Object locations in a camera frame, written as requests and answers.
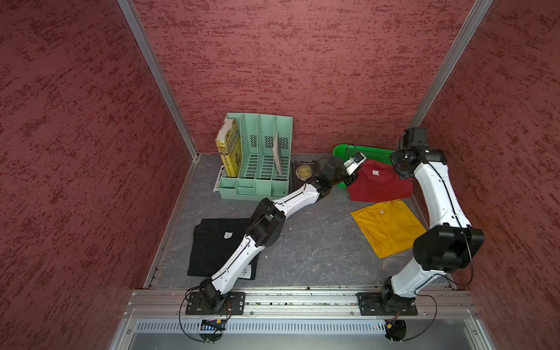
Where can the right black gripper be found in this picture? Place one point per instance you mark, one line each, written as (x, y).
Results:
(402, 173)

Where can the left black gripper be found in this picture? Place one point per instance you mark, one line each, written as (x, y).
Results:
(351, 178)

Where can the green plastic basket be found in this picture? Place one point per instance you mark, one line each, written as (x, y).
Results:
(348, 152)

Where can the red t-shirt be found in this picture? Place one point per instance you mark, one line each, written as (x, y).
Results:
(378, 182)

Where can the yellow t-shirt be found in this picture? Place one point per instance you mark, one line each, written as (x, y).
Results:
(389, 227)

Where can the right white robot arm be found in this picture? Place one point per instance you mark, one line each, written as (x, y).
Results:
(451, 242)

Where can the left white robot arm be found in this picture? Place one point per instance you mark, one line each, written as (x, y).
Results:
(265, 227)

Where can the black book with gold cover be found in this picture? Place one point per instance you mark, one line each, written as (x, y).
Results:
(302, 171)

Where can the thin grey book in organizer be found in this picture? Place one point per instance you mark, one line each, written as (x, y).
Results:
(276, 154)

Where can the mint green file organizer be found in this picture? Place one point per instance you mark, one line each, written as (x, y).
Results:
(258, 178)

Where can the yellow book in organizer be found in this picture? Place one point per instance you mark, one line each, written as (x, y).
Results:
(228, 143)

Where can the paper under organizer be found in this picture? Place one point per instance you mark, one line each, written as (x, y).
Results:
(219, 177)

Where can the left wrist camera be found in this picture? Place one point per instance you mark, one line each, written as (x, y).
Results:
(352, 164)

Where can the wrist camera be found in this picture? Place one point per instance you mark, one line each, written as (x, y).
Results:
(352, 164)
(414, 137)

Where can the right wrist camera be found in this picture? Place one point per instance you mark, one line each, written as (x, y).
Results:
(414, 137)

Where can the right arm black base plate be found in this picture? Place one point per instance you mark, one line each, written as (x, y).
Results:
(375, 304)

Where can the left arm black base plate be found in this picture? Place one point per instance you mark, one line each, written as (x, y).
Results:
(231, 304)

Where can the right aluminium corner post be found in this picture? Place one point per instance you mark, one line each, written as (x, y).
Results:
(460, 43)

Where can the aluminium corner post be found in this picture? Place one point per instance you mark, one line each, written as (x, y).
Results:
(140, 35)
(460, 43)

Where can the aluminium front rail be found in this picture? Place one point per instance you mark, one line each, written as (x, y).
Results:
(308, 303)

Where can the left aluminium corner post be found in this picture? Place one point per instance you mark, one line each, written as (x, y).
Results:
(140, 35)

